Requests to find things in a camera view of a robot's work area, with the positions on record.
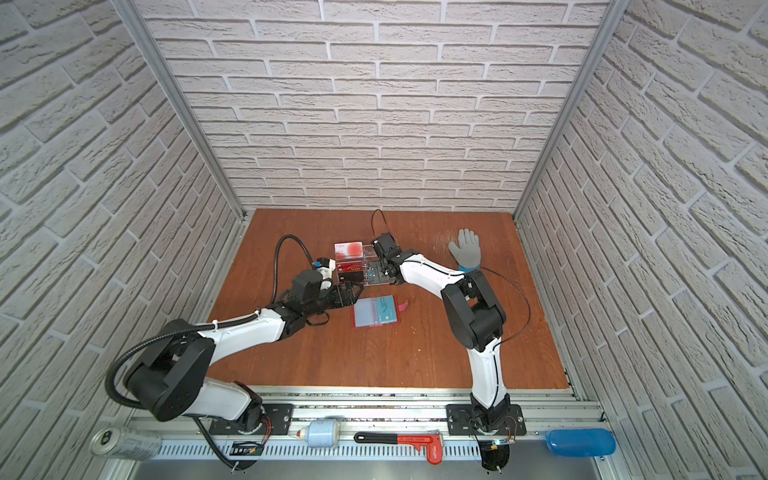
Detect red white patterned card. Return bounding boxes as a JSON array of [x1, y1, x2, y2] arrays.
[[334, 241, 364, 262]]

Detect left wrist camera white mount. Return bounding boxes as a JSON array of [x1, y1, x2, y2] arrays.
[[313, 257, 336, 291]]

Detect black VIP card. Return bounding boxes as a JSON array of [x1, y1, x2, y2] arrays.
[[338, 270, 365, 284]]

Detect blue plastic case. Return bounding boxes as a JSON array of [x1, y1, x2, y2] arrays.
[[545, 428, 617, 458]]

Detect red VIP card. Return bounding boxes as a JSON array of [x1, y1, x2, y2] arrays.
[[336, 261, 365, 272]]

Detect aluminium rail frame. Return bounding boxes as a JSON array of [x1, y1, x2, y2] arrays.
[[98, 385, 631, 480]]

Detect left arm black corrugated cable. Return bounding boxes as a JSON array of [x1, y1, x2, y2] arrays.
[[104, 233, 316, 469]]

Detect grey work glove blue cuff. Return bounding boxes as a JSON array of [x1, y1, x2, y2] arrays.
[[448, 229, 482, 272]]

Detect silver drink can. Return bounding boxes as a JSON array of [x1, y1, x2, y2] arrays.
[[90, 427, 162, 461]]

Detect clear acrylic card display stand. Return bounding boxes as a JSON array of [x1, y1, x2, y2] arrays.
[[334, 241, 394, 286]]

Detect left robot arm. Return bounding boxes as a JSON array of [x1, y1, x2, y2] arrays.
[[120, 270, 364, 430]]

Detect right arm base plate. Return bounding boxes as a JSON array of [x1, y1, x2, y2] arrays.
[[446, 404, 527, 437]]

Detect red black pipe wrench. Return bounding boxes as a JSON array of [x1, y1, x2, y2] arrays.
[[353, 432, 443, 465]]

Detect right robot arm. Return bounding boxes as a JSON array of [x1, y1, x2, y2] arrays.
[[372, 233, 511, 432]]

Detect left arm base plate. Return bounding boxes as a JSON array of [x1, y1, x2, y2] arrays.
[[208, 403, 294, 437]]

